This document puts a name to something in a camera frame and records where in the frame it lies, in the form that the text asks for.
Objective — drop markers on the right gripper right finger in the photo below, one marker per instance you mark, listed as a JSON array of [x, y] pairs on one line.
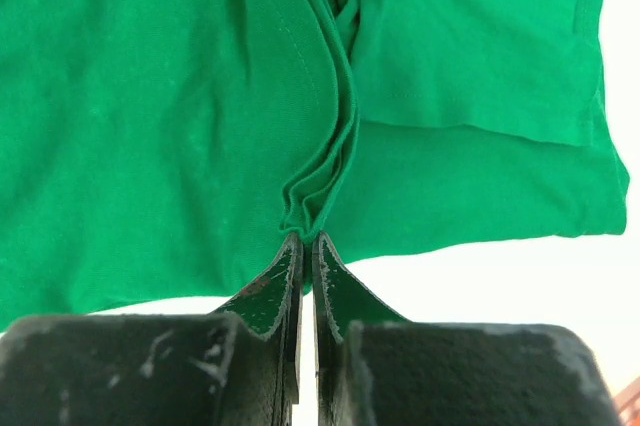
[[343, 309]]

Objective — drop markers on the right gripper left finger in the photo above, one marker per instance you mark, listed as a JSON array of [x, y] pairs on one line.
[[262, 377]]

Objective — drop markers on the green t shirt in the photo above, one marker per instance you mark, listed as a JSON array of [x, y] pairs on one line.
[[155, 149]]

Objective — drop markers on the orange plastic basket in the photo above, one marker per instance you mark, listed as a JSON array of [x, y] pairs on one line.
[[628, 404]]

